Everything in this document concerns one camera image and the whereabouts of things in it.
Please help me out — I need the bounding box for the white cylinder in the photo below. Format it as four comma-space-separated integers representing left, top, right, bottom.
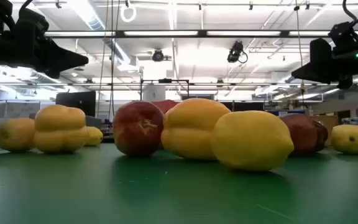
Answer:
142, 84, 167, 102

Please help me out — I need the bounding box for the yellow lemon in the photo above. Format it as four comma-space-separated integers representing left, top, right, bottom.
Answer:
0, 117, 37, 154
331, 124, 358, 156
85, 126, 104, 147
210, 110, 295, 172

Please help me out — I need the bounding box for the thin hanging cable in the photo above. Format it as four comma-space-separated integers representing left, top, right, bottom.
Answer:
293, 0, 306, 110

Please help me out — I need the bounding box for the round black ceiling camera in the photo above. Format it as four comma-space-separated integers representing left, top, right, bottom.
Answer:
151, 49, 165, 63

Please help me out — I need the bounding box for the white partition panel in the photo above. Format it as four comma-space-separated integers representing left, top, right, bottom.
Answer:
0, 100, 56, 121

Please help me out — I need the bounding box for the red cloth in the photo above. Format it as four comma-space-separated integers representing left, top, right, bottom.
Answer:
150, 99, 180, 114

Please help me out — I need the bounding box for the black light bar frame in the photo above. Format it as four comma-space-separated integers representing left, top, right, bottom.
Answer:
44, 29, 333, 39

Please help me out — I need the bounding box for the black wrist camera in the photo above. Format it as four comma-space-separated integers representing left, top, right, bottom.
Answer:
14, 7, 50, 35
328, 21, 358, 52

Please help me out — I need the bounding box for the red apple yellow stem patch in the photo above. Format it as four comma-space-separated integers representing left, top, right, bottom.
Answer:
112, 100, 165, 157

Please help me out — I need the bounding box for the black overhead camera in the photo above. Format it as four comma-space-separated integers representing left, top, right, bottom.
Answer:
226, 40, 249, 65

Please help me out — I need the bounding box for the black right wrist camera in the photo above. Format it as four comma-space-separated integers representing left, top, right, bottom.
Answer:
328, 21, 358, 52

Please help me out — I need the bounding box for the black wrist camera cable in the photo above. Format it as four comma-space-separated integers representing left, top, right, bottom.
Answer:
17, 0, 34, 11

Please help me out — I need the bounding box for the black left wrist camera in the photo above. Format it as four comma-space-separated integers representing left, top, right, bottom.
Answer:
14, 7, 50, 35

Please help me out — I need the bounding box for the white hanging ring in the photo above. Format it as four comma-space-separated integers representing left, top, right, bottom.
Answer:
119, 2, 137, 24

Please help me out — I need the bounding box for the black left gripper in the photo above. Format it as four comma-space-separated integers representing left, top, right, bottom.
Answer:
0, 28, 90, 80

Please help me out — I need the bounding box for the yellow bell pepper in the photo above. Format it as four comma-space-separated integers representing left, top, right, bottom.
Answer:
34, 104, 90, 154
160, 97, 232, 161

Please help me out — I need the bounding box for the black hanging cable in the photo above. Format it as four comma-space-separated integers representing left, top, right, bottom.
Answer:
109, 0, 121, 121

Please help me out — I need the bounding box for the black metal frame stand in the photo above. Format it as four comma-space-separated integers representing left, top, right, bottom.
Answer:
139, 78, 190, 101

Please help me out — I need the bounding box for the wooden box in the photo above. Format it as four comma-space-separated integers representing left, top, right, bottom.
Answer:
311, 115, 339, 147

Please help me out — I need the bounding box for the black monitor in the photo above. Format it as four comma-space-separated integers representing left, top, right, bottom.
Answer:
55, 90, 97, 118

